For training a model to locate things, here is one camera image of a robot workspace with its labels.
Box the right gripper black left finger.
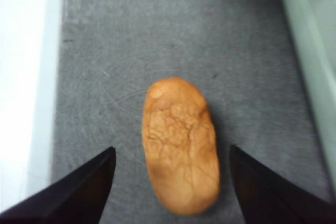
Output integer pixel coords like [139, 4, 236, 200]
[0, 147, 117, 224]

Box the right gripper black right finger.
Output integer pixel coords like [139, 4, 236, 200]
[229, 144, 336, 224]

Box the brown potato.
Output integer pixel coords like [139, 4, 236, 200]
[141, 77, 221, 216]

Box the mint green breakfast machine base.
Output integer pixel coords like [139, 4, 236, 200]
[277, 0, 336, 201]

